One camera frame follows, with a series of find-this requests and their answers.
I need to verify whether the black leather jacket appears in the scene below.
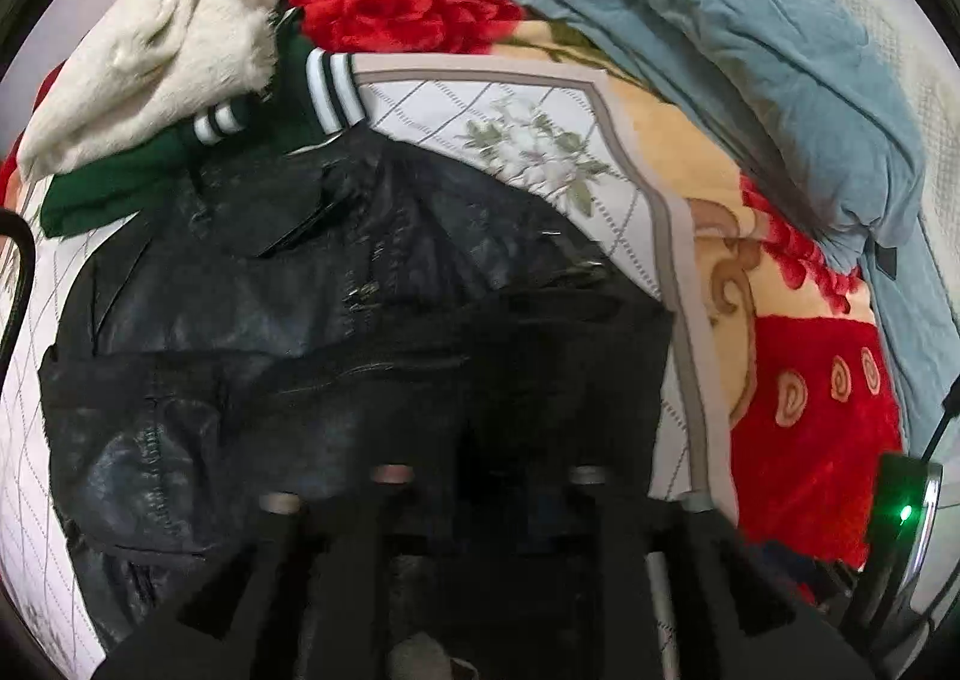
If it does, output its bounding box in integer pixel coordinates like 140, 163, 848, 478
39, 128, 674, 648

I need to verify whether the red floral blanket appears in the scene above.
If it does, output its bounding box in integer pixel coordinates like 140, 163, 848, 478
0, 0, 907, 573

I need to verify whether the white diamond pattern sheet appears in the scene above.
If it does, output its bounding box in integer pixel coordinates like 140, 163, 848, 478
2, 55, 739, 678

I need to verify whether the green folded striped-cuff garment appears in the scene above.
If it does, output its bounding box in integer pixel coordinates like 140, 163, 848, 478
39, 9, 368, 238

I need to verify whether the white quilted mattress pad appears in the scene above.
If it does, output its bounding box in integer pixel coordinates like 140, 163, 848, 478
812, 0, 960, 261

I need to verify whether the blue-grey duvet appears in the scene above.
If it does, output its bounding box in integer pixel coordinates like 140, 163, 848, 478
514, 0, 958, 458

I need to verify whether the white fluffy folded garment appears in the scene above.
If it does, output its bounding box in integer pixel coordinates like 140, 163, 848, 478
16, 0, 278, 183

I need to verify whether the black cable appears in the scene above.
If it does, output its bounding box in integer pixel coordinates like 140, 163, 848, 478
0, 207, 38, 390

